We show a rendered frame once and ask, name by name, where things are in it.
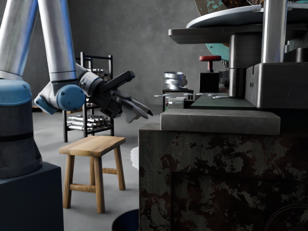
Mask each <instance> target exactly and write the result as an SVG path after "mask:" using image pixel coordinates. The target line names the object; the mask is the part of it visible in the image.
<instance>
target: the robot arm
mask: <svg viewBox="0 0 308 231"><path fill-rule="evenodd" d="M39 11H40V16H41V23H42V29H43V35H44V43H45V49H46V54H47V61H48V67H49V75H50V82H49V83H48V84H47V86H46V87H45V88H44V89H43V90H42V91H41V92H40V93H39V94H38V96H37V97H36V99H35V100H34V102H35V104H36V105H37V106H38V107H39V108H41V109H42V110H43V111H45V112H46V113H48V114H50V115H53V114H54V113H55V112H56V111H57V110H58V109H61V110H64V111H76V110H78V109H80V108H81V107H82V106H83V105H84V102H85V94H86V95H87V96H90V97H89V99H88V102H89V103H94V104H95V105H97V106H98V107H100V112H102V113H104V114H105V115H107V116H108V117H110V118H111V119H114V118H117V117H119V116H121V115H122V113H123V112H125V114H126V122H127V123H131V122H132V121H133V120H134V119H135V120H137V119H139V118H140V117H143V118H145V119H148V116H147V114H149V115H151V116H153V113H152V111H151V110H150V109H149V108H148V107H146V106H145V105H143V104H142V103H141V102H139V101H138V100H136V99H134V98H133V97H131V96H129V95H128V94H127V93H125V92H123V91H121V90H118V89H117V88H118V87H120V86H121V85H123V84H125V83H127V82H130V81H131V80H132V79H133V78H135V75H134V73H133V71H129V70H127V71H124V72H123V73H122V74H120V75H119V76H117V77H116V78H114V79H112V80H111V81H109V82H107V83H106V84H105V81H104V80H103V79H101V78H100V77H99V76H97V75H95V74H94V73H92V72H90V71H89V70H87V69H86V68H84V67H82V66H81V65H79V64H77V63H76V61H75V54H74V47H73V40H72V31H71V24H70V17H69V10H68V3H67V0H8V1H7V5H6V9H5V13H4V17H3V21H2V25H1V29H0V179H6V178H13V177H18V176H23V175H27V174H30V173H33V172H35V171H37V170H39V169H40V168H41V167H42V166H43V162H42V156H41V154H40V151H39V149H38V147H37V145H36V142H35V140H34V133H33V111H32V92H31V87H30V85H29V84H28V83H27V82H25V81H24V80H23V78H22V76H23V73H24V69H25V65H26V61H27V57H28V52H29V48H30V44H31V41H32V37H33V32H34V28H35V24H36V20H37V16H38V12H39ZM146 113H147V114H146Z"/></svg>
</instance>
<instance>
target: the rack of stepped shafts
mask: <svg viewBox="0 0 308 231"><path fill-rule="evenodd" d="M87 58H88V59H87ZM92 58H93V59H103V60H109V73H103V72H107V70H106V69H94V68H93V62H92ZM75 60H80V61H81V66H82V67H84V68H85V61H89V68H86V69H87V70H89V71H90V72H92V73H94V74H95V75H97V76H99V77H100V78H101V79H103V80H104V81H111V80H112V79H113V57H112V55H109V57H101V56H92V55H85V52H81V57H80V58H75ZM89 97H90V96H87V95H86V94H85V102H84V105H83V106H82V111H83V115H78V116H73V117H69V119H72V121H67V116H66V111H64V110H62V113H63V133H64V142H65V143H67V142H68V137H67V131H72V130H79V131H83V137H84V138H86V137H88V135H89V134H91V136H94V133H97V132H102V131H107V130H110V136H112V137H114V119H111V118H110V121H108V117H105V116H101V115H94V109H96V108H100V107H98V106H96V105H95V104H94V103H89V102H88V99H89ZM89 109H90V115H89V114H87V110H89ZM67 123H70V125H69V124H68V125H67ZM90 130H91V131H90Z"/></svg>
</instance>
